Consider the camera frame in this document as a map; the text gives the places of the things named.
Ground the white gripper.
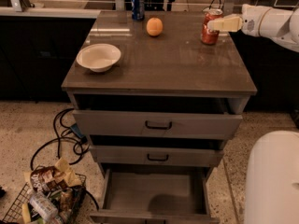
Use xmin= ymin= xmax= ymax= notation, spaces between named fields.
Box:
xmin=207 ymin=4 xmax=263 ymax=37

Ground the red coke can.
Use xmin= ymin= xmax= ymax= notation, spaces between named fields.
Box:
xmin=200 ymin=8 xmax=224 ymax=46

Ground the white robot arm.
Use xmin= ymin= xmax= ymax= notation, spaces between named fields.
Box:
xmin=207 ymin=4 xmax=299 ymax=224

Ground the blue pepsi can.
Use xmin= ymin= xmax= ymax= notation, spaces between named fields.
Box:
xmin=131 ymin=0 xmax=145 ymax=21

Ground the white paper bowl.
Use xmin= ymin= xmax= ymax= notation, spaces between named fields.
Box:
xmin=76 ymin=44 xmax=121 ymax=73

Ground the orange fruit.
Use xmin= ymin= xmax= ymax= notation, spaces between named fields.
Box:
xmin=146 ymin=18 xmax=163 ymax=36

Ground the grey drawer cabinet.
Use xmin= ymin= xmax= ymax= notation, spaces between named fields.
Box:
xmin=61 ymin=10 xmax=258 ymax=224

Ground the top grey drawer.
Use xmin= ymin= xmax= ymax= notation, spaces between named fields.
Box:
xmin=73 ymin=110 xmax=242 ymax=140

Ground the middle grey drawer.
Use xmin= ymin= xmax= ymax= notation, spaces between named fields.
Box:
xmin=90 ymin=146 xmax=223 ymax=167

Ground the bottom open grey drawer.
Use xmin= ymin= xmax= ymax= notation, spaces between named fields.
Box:
xmin=90 ymin=167 xmax=220 ymax=224

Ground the brown snack bag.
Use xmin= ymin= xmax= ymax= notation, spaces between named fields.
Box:
xmin=24 ymin=158 xmax=82 ymax=193

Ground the clear plastic bottle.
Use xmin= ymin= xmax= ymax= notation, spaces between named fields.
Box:
xmin=27 ymin=189 xmax=58 ymax=222

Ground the yellow packet in basket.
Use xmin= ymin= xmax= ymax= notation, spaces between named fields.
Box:
xmin=21 ymin=203 xmax=31 ymax=224

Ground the black cable loop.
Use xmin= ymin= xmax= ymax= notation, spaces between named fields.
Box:
xmin=202 ymin=0 xmax=224 ymax=12

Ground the black floor cable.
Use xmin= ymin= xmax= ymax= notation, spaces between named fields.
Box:
xmin=29 ymin=107 xmax=92 ymax=172

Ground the black wire basket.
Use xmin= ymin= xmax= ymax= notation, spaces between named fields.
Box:
xmin=2 ymin=174 xmax=86 ymax=224

